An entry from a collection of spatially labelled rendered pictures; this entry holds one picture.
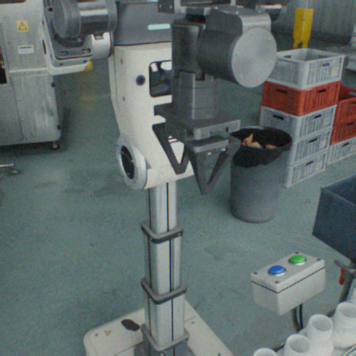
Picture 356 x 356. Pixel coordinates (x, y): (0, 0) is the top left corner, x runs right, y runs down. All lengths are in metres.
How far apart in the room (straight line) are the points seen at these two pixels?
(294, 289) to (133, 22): 0.69
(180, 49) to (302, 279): 0.54
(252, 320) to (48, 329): 1.10
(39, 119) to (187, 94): 3.73
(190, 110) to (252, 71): 0.10
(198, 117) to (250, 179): 2.25
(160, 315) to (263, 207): 1.64
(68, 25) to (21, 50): 3.25
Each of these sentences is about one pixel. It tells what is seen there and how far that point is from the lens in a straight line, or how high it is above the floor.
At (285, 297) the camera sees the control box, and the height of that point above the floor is 1.09.
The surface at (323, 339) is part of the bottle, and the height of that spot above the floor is 1.15.
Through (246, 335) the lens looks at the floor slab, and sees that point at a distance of 2.12.
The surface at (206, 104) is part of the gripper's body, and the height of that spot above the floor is 1.51.
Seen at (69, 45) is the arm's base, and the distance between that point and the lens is 0.86.
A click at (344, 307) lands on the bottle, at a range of 0.70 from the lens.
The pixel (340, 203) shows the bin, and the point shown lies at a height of 0.93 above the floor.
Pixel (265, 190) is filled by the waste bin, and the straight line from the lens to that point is 2.74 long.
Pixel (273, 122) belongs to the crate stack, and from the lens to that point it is 3.34.
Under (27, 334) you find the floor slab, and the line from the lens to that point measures 2.24.
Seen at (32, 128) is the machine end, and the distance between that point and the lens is 4.17.
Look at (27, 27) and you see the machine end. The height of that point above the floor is 1.29.
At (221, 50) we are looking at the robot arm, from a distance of 0.37.
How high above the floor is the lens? 1.63
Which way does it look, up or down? 28 degrees down
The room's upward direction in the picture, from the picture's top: straight up
